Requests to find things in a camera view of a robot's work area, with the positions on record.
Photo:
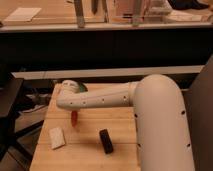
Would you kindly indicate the white paper sheet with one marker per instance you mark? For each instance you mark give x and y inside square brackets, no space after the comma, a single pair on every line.
[22,14]

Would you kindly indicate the white sponge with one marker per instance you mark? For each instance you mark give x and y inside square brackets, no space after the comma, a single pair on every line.
[56,137]

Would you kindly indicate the red pepper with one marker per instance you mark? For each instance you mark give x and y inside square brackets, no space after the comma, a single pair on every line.
[74,118]

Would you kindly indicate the black remote control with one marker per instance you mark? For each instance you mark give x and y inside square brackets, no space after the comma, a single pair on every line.
[106,141]

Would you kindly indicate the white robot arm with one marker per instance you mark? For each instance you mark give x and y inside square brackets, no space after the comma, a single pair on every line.
[162,127]

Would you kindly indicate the green bowl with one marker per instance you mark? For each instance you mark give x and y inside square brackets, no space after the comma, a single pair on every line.
[82,87]

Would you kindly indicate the black chair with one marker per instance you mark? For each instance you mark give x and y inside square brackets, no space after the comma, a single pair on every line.
[16,97]

